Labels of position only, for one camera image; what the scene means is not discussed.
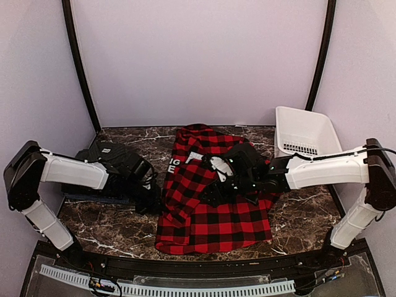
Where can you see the white slotted cable duct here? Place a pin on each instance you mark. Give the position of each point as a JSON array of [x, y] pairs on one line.
[[161, 286]]

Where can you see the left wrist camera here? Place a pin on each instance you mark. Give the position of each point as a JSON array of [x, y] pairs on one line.
[[141, 172]]

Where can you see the black front rail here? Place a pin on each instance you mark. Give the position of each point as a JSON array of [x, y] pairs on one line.
[[295, 265]]

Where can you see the blue checked folded shirt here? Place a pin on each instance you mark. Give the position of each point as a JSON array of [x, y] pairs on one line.
[[93, 198]]

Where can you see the red black plaid shirt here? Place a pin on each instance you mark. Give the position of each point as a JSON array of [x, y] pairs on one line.
[[197, 216]]

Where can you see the black corner frame post left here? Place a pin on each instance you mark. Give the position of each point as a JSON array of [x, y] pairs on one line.
[[78, 64]]

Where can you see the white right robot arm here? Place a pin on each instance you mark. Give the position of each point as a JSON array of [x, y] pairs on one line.
[[368, 165]]

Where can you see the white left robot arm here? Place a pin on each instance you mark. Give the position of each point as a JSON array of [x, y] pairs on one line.
[[105, 172]]

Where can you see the black corner frame post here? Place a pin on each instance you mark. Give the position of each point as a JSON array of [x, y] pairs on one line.
[[322, 56], [78, 64]]

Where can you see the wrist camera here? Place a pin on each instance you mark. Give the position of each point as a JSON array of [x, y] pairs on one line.
[[233, 163], [141, 172]]

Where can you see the white plastic basket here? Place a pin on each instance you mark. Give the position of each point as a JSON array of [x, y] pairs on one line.
[[304, 132]]

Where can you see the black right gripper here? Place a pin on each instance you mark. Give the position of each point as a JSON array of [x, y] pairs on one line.
[[224, 197]]

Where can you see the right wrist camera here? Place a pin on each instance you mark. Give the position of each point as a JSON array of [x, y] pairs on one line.
[[233, 163]]

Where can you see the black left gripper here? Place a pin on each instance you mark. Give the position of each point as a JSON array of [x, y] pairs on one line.
[[154, 205]]

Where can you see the black pinstripe folded shirt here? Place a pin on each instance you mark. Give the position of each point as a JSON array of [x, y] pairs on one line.
[[111, 154]]

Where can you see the black corner frame post right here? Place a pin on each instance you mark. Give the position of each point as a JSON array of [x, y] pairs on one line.
[[322, 56]]

